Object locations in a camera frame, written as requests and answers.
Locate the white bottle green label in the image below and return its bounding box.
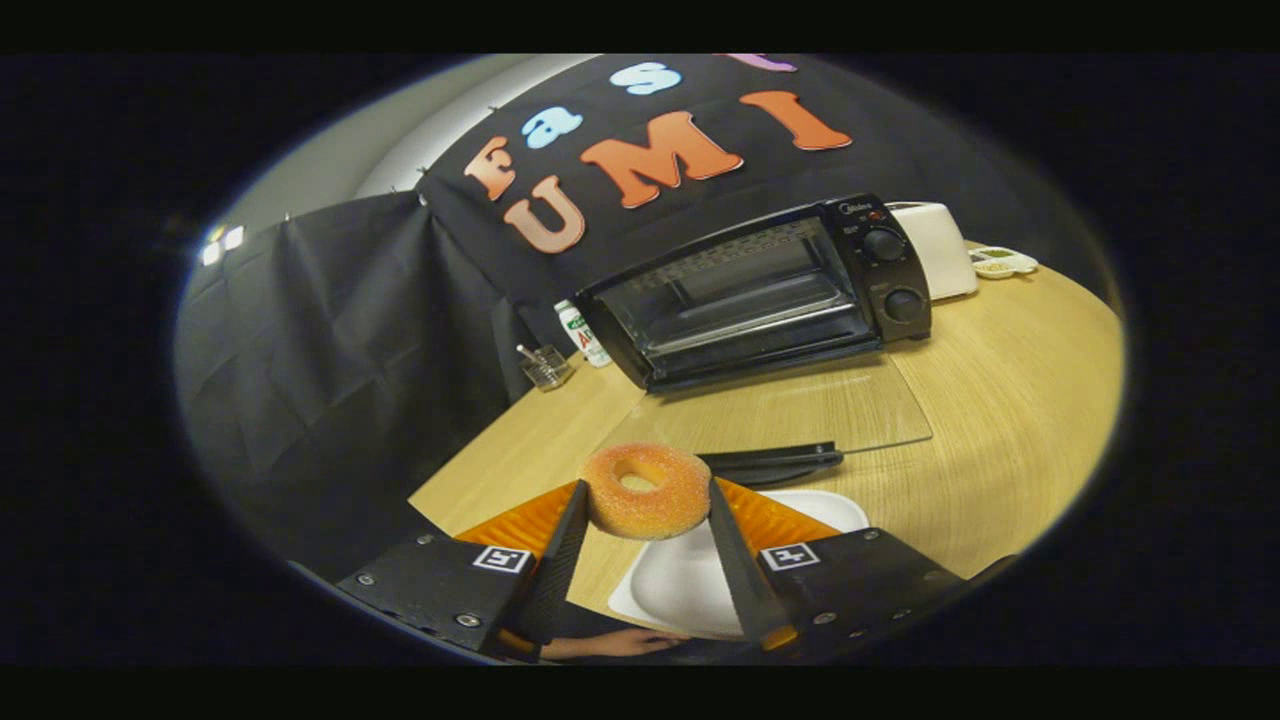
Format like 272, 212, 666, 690
555, 300, 613, 369

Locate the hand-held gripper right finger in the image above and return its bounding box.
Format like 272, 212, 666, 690
708, 477, 1016, 656

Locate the white rectangular plate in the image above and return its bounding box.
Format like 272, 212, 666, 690
608, 490, 871, 641

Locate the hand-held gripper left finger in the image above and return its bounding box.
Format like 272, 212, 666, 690
335, 478, 591, 661

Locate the black toaster oven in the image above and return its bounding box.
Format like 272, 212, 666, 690
575, 193, 933, 488

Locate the small clear holder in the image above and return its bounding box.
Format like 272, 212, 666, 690
516, 343, 576, 391

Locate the small ceiling light panel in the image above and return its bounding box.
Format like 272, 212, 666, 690
200, 225, 246, 266

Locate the sugared orange donut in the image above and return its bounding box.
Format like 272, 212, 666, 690
578, 443, 713, 541

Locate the white divided snack dish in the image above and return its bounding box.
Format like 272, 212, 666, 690
968, 246, 1039, 279

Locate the black backdrop cloth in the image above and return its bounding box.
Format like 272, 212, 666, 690
175, 55, 1101, 581

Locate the white bread toaster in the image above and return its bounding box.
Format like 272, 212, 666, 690
885, 202, 979, 301

